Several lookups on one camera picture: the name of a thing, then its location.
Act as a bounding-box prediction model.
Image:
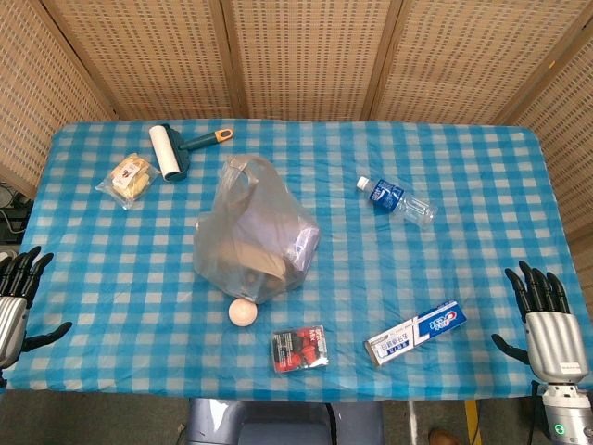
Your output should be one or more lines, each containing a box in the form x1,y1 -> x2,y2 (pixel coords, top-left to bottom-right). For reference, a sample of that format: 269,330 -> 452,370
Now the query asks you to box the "translucent plastic bag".
192,155 -> 322,305

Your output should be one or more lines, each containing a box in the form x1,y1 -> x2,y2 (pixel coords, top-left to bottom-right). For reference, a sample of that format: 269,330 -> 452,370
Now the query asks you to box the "toothpaste box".
363,299 -> 468,369

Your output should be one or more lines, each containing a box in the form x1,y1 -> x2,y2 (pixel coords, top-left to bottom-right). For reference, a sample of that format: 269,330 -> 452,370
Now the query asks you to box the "beige round ball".
228,298 -> 259,328

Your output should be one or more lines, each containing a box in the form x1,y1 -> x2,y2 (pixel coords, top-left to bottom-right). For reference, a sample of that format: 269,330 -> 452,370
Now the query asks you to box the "red and black snack packet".
271,324 -> 330,375

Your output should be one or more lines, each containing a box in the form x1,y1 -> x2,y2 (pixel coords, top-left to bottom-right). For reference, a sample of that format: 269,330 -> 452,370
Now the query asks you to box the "blue white checkered tablecloth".
0,119 -> 593,403

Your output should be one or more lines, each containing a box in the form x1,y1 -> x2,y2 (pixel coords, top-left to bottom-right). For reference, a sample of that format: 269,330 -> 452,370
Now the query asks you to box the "bagged snack packet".
95,152 -> 159,210

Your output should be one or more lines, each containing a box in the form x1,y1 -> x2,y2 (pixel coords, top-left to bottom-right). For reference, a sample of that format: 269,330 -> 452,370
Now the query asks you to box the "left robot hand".
0,246 -> 74,371

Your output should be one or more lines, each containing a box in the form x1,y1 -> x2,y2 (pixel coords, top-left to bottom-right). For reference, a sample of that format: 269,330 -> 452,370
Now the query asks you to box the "gray robot base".
183,397 -> 385,445

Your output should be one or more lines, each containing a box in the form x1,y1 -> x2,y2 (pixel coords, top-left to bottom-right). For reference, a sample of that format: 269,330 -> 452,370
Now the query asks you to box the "electronics clutter beside table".
0,183 -> 33,261

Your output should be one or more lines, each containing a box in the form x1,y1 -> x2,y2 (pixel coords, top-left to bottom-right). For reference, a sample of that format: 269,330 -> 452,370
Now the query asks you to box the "brown shoe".
427,428 -> 462,445

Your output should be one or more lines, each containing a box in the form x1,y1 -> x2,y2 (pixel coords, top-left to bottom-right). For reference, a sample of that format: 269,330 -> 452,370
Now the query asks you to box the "lint roller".
148,123 -> 234,183

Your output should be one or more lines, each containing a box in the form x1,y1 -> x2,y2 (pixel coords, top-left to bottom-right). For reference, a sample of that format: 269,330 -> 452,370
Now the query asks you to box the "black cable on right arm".
527,380 -> 546,445

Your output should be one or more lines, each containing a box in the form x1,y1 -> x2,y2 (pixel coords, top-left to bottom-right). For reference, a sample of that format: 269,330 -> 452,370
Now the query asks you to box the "plastic water bottle blue label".
356,175 -> 439,228

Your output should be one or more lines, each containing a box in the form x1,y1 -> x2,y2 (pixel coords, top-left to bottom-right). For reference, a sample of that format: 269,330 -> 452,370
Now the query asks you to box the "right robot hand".
491,260 -> 590,386

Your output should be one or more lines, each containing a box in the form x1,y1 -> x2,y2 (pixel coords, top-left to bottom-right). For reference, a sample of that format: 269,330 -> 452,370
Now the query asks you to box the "woven bamboo folding screen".
0,0 -> 593,251

